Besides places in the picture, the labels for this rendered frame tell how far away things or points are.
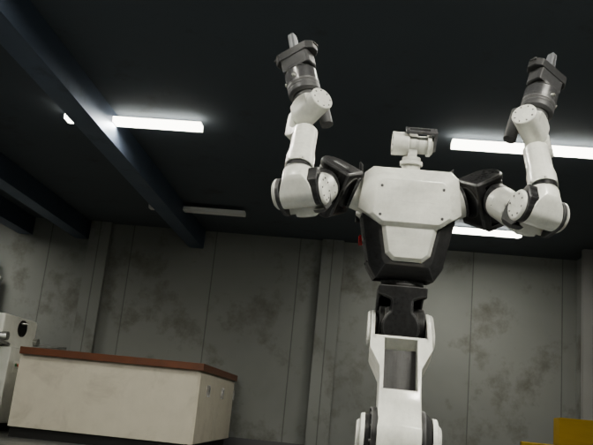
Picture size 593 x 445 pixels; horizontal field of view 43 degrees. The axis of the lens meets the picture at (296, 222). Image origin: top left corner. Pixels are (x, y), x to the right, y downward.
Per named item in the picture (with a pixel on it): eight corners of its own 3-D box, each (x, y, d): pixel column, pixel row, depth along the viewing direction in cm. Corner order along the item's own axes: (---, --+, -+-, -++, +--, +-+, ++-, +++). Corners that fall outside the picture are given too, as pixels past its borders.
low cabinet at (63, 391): (229, 447, 982) (237, 375, 1004) (192, 456, 747) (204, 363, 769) (84, 431, 999) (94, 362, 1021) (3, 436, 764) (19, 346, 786)
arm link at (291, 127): (288, 109, 203) (281, 144, 195) (307, 89, 197) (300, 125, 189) (308, 120, 206) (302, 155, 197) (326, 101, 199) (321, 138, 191)
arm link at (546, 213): (526, 141, 186) (538, 201, 174) (561, 153, 188) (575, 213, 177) (502, 168, 194) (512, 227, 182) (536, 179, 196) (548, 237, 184)
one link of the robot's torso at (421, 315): (371, 347, 211) (374, 305, 213) (419, 351, 210) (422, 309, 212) (372, 348, 198) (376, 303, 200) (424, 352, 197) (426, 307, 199)
